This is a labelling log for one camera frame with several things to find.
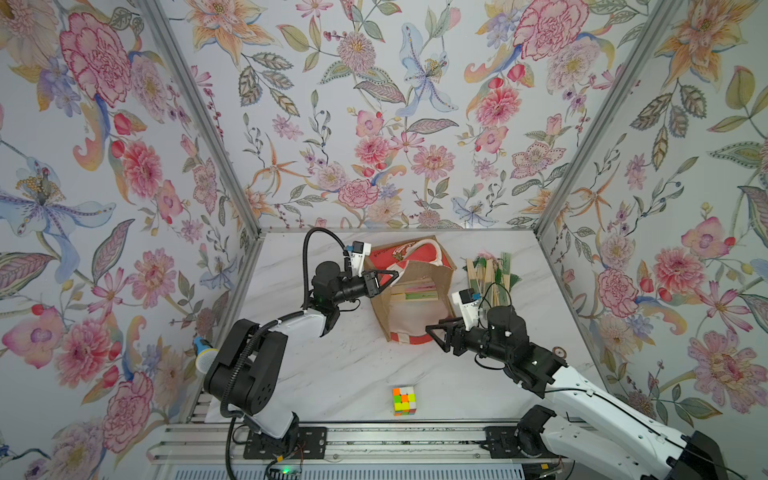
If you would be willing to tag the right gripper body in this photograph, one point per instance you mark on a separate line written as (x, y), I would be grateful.
(477, 342)

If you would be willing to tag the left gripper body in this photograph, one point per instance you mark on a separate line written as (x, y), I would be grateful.
(367, 285)

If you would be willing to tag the red burlap tote bag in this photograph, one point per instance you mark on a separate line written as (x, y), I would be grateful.
(421, 272)

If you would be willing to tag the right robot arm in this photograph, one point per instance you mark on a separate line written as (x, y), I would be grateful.
(575, 418)

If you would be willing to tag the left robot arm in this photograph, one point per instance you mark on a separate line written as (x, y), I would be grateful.
(243, 373)

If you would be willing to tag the pink green folding fan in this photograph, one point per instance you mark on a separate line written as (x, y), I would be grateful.
(416, 293)

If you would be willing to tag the rubik's cube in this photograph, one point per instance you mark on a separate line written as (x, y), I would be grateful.
(404, 401)

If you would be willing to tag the patterned paper cup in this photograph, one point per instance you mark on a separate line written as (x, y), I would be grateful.
(205, 354)

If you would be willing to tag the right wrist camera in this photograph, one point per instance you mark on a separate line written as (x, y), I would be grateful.
(467, 301)

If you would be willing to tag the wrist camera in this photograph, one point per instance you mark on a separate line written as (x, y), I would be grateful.
(357, 252)
(467, 301)

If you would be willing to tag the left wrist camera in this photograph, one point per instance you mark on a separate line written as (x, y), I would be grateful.
(357, 252)

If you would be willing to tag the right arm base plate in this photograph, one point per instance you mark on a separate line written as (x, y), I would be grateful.
(508, 442)

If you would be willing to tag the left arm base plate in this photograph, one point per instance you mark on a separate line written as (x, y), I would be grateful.
(304, 443)

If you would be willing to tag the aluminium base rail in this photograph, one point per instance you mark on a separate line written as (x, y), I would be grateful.
(390, 442)

